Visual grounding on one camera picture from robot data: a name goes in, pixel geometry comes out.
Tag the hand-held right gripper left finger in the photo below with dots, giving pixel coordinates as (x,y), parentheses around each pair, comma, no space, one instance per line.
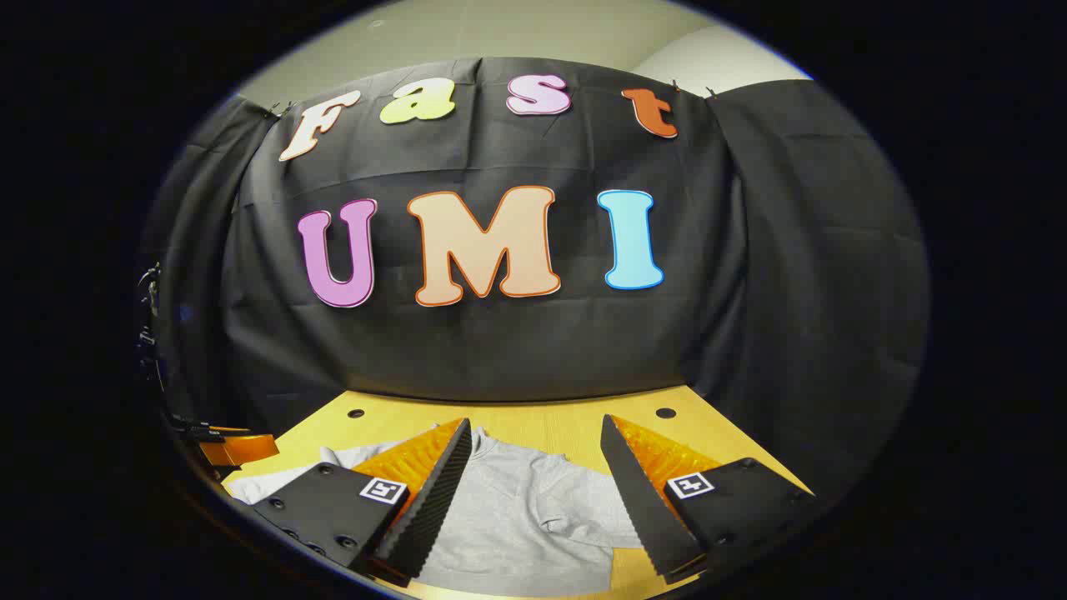
(433,500)

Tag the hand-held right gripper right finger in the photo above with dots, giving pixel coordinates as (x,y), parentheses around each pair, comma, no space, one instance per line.
(638,500)

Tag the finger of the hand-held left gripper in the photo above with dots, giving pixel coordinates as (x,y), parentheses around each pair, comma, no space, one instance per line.
(242,448)

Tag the grey sweatshirt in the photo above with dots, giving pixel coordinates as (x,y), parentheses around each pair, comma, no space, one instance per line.
(521,521)

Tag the black backdrop cloth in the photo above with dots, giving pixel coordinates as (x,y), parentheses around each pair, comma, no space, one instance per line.
(517,350)

